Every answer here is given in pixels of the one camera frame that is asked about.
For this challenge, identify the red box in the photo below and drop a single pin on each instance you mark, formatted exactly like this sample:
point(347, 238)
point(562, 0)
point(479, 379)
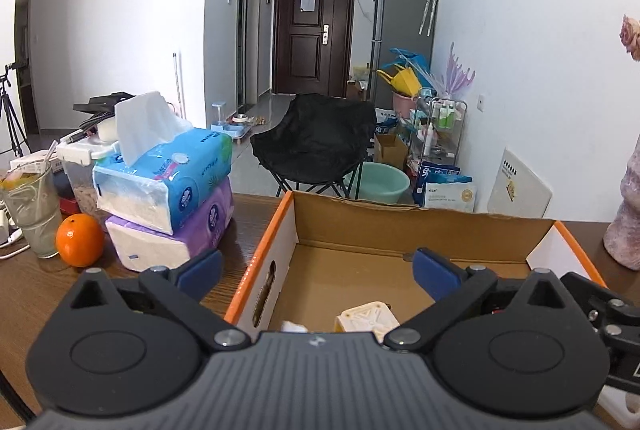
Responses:
point(69, 207)

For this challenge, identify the blue and white package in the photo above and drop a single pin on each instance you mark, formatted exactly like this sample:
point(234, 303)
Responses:
point(445, 192)

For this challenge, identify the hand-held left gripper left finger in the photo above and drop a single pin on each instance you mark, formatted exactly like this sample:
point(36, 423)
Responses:
point(200, 271)

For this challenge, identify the paper sheet on door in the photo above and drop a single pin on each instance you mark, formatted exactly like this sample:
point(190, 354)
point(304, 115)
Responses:
point(308, 1)

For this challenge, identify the orange fruit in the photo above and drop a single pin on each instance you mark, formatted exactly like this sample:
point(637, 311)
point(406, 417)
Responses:
point(80, 240)

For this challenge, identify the pet water feeder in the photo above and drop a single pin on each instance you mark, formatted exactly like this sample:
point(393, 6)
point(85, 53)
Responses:
point(225, 122)

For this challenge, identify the black tripod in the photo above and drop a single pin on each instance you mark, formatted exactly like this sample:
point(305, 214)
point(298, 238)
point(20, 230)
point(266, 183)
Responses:
point(9, 115)

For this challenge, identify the white drinking straw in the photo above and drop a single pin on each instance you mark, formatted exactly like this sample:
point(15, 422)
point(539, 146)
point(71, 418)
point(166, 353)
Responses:
point(49, 152)

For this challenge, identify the cream plastic block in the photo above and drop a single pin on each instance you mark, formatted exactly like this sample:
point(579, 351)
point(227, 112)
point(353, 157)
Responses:
point(365, 317)

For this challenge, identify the flat white box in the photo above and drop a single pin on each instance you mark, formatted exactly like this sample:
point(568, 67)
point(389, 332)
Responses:
point(35, 160)

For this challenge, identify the grey refrigerator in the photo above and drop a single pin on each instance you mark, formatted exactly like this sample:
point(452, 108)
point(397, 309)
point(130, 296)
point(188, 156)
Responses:
point(400, 25)

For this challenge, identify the small open cardboard box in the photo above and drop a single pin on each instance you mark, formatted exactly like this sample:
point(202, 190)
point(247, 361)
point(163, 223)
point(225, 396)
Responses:
point(391, 152)

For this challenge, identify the yellow bag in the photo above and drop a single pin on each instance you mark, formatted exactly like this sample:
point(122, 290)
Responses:
point(405, 81)

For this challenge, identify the clear drinking glass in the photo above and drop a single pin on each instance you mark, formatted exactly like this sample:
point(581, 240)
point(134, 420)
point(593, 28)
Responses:
point(35, 220)

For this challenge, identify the purple tissue pack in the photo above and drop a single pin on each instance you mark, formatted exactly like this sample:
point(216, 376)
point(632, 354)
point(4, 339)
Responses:
point(150, 251)

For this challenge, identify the green plastic basin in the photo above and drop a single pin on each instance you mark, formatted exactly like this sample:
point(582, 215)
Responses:
point(382, 185)

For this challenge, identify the mop pole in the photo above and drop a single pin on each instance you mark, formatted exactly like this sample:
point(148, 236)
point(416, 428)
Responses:
point(178, 85)

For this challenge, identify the purple wing decoration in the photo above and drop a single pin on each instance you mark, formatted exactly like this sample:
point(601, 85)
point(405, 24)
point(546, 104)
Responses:
point(455, 77)

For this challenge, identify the white plastic item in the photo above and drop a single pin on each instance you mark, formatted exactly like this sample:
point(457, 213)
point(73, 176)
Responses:
point(620, 410)

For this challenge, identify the small white item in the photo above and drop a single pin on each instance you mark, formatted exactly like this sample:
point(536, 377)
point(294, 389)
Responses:
point(295, 326)

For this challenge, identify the white board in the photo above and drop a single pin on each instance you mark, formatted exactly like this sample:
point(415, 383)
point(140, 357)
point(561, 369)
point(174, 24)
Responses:
point(520, 185)

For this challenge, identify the speckled pink vase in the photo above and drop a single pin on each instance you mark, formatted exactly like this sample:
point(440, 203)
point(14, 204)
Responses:
point(625, 230)

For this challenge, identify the printed cardboard box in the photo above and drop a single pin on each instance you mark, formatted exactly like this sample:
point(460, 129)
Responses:
point(350, 270)

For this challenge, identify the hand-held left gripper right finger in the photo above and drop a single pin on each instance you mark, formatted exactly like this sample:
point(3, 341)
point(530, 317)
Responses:
point(435, 274)

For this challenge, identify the black gadget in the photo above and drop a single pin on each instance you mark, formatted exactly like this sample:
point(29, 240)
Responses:
point(105, 102)

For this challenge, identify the blue tissue pack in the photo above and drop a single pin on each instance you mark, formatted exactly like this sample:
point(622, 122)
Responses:
point(190, 180)

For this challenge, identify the clear food container white lid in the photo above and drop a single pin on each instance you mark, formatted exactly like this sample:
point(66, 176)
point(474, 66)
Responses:
point(82, 196)

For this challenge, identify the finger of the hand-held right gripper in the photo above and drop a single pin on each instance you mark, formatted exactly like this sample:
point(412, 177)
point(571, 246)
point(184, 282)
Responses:
point(605, 305)

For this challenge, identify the wall socket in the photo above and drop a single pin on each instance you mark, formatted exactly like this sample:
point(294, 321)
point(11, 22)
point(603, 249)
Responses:
point(481, 102)

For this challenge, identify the pink bucket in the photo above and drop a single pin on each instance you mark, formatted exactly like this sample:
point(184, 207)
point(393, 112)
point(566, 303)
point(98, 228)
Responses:
point(405, 104)

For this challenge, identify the dark wooden door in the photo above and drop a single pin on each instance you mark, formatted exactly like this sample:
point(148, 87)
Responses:
point(312, 50)

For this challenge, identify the side doorway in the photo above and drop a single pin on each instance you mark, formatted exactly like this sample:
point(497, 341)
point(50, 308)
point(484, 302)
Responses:
point(250, 25)

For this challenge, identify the black folding chair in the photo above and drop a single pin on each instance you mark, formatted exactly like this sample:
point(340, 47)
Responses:
point(315, 135)

